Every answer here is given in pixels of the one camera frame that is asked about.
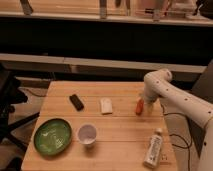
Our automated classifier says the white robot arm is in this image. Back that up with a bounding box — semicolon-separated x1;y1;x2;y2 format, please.
143;69;213;171

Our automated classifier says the white sponge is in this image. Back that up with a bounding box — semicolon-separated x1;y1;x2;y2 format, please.
100;98;113;114

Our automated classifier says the long workbench shelf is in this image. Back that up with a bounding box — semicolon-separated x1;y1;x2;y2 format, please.
0;53;206;81

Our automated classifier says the white plastic bottle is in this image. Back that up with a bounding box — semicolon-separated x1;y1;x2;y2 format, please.
143;128;163;169

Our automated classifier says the black rectangular block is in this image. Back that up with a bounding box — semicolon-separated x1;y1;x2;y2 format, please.
69;94;84;111

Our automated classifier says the wooden table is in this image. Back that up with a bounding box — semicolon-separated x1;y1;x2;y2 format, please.
22;81;178;171

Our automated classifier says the white paper cup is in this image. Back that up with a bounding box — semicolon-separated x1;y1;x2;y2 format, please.
77;124;97;146

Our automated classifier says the green plate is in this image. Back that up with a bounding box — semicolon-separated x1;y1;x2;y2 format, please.
33;118;72;156

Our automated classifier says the black office chair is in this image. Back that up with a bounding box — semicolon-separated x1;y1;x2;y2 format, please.
0;63;41;171

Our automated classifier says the black cable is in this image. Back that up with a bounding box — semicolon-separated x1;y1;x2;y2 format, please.
163;111;194;171

